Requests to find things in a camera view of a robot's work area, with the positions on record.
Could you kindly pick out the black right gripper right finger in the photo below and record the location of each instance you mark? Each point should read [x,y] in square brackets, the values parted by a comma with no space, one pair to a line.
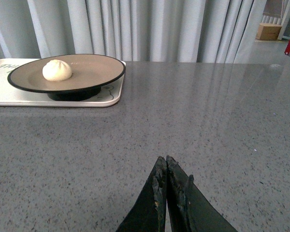
[188,208]

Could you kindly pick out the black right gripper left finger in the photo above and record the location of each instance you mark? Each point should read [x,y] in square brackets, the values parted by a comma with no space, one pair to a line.
[149,211]

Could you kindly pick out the beige plate black rim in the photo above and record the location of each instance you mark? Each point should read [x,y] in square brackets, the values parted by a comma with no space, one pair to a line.
[89,73]

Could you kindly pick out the white steamed bun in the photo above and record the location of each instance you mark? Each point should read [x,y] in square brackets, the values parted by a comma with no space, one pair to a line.
[57,70]

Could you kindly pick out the white bear serving tray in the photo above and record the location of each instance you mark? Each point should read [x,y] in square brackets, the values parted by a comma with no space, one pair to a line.
[11,96]

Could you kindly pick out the grey pleated curtain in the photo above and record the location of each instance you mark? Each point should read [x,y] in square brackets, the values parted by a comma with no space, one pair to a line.
[208,31]

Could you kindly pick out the cardboard box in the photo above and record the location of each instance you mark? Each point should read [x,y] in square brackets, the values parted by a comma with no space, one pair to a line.
[268,32]

